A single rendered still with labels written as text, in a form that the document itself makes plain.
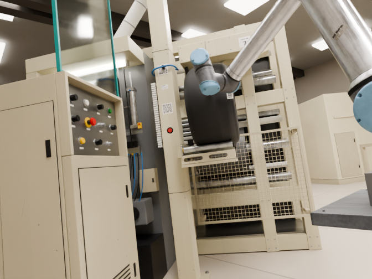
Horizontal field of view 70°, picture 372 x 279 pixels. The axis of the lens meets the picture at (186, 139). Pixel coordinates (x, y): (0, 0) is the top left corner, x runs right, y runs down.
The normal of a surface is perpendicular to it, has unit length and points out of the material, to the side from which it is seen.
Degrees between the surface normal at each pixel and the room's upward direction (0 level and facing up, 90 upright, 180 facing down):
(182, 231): 90
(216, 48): 90
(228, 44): 90
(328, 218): 90
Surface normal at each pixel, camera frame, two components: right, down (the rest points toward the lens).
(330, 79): -0.76, 0.03
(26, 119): -0.22, -0.07
